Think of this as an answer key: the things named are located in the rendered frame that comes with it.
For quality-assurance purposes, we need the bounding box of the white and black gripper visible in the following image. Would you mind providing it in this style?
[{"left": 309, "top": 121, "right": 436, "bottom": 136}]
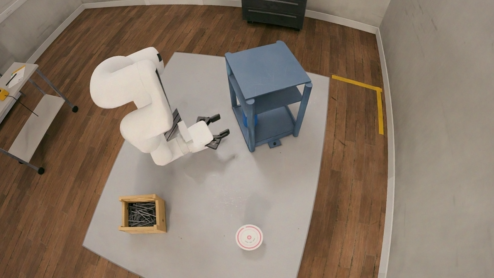
[{"left": 187, "top": 114, "right": 230, "bottom": 153}]

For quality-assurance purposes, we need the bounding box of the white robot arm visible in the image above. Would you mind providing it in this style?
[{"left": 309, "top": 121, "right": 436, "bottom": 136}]
[{"left": 90, "top": 47, "right": 193, "bottom": 166}]

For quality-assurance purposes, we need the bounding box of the white yogurt cup with pink stripes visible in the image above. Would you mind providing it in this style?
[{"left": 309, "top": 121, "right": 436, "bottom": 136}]
[{"left": 235, "top": 225, "right": 263, "bottom": 250}]

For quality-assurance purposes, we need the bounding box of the blue shelving unit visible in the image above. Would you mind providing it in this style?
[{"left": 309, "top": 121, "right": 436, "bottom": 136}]
[{"left": 225, "top": 40, "right": 313, "bottom": 152}]

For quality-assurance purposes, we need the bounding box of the small wooden crate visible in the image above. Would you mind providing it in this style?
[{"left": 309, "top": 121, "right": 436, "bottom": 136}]
[{"left": 122, "top": 194, "right": 167, "bottom": 234}]

